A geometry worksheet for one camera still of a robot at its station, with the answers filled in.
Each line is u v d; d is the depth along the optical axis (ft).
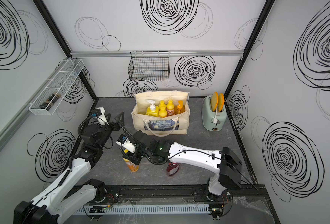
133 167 2.42
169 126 2.87
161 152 1.65
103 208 2.28
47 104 2.16
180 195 2.46
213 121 2.83
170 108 2.90
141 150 1.68
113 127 2.19
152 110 2.77
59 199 1.43
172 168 2.32
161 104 2.85
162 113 2.77
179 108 2.84
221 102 2.91
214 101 3.05
